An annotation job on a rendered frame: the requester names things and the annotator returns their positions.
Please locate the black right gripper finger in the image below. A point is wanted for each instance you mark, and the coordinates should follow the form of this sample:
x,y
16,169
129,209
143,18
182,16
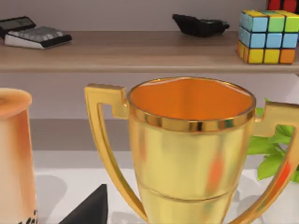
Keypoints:
x,y
93,210

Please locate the red and black puzzle cube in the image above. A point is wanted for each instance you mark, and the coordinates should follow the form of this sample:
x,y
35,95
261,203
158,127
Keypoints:
x,y
283,5

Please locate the white plant pot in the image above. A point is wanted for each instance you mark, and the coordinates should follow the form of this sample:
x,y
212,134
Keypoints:
x,y
283,205

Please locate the gold trophy cup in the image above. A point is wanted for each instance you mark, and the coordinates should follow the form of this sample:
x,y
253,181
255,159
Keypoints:
x,y
187,163

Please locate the black and white calculator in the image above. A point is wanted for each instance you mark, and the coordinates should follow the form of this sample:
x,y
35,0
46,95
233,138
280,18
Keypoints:
x,y
32,33

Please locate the orange and cream cup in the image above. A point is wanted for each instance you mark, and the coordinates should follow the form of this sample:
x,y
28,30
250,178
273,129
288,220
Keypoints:
x,y
15,151

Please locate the green leafy plant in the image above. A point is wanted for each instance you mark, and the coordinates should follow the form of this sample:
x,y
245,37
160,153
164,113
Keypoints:
x,y
271,149

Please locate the black stapler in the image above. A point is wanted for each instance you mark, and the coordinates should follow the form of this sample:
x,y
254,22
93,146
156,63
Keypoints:
x,y
201,25

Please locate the wooden shelf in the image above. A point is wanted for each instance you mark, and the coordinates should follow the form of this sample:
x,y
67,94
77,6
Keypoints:
x,y
130,52

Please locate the multicoloured puzzle cube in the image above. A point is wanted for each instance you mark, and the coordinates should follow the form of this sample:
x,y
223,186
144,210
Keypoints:
x,y
268,37

